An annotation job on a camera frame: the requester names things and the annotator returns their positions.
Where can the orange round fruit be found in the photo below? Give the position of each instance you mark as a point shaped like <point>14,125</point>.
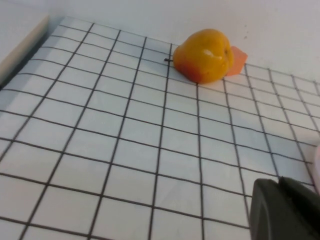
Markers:
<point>202,60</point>

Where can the white black-grid tablecloth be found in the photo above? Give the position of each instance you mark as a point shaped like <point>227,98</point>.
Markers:
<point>125,150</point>

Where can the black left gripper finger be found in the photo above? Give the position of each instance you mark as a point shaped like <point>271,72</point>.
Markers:
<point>280,215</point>

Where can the beige wooden board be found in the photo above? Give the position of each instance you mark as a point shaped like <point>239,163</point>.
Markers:
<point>22,47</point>

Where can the orange foam cube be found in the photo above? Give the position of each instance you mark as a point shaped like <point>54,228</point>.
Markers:
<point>238,62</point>

